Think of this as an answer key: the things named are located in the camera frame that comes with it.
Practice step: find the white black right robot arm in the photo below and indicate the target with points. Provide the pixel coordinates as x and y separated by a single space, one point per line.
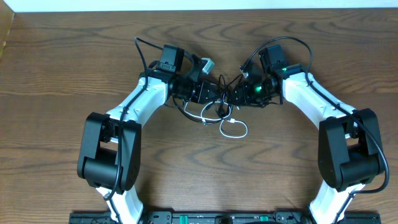
351 160

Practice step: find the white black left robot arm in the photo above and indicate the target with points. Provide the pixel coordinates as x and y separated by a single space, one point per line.
110 151

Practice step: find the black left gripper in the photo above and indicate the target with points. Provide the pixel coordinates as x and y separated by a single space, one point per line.
203 88

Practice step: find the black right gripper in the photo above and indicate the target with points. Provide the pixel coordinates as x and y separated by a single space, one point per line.
244 97

